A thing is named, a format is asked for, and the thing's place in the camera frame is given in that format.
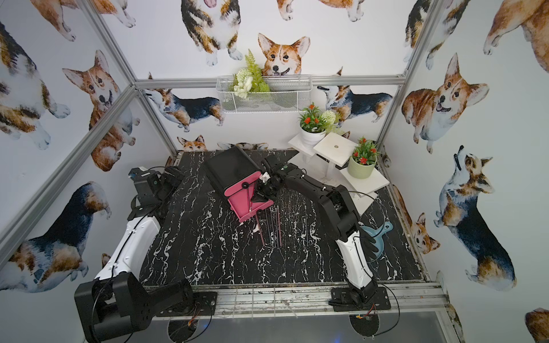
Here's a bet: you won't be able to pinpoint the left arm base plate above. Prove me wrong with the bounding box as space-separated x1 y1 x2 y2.
157 292 218 317

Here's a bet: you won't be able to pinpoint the white wire wall basket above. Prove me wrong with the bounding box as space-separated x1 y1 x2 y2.
216 75 313 114

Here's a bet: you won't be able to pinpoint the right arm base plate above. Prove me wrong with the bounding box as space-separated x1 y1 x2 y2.
328 287 392 312

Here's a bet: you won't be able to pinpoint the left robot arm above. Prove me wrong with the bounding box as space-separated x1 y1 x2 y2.
74 167 196 342

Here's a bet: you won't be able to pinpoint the pink drawer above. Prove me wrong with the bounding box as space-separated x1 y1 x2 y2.
226 183 274 222
224 171 262 197

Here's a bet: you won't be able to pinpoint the green pot red flowers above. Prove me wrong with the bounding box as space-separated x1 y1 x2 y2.
347 137 379 180

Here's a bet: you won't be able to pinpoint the black drawer cabinet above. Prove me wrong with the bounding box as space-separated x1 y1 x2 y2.
201 147 261 196

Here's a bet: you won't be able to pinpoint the white pot red flowers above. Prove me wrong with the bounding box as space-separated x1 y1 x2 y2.
300 103 340 148

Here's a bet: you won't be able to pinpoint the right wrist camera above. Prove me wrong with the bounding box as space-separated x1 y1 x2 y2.
260 171 271 184

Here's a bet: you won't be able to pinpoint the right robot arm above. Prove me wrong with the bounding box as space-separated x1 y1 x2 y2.
252 156 379 307

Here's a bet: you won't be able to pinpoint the pink top drawer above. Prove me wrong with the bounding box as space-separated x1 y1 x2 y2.
224 171 262 197

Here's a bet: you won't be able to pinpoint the green fern white flowers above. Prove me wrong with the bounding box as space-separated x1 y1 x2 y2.
229 50 271 99

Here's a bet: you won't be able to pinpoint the white tiered display stand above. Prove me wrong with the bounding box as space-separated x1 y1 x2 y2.
289 132 389 214

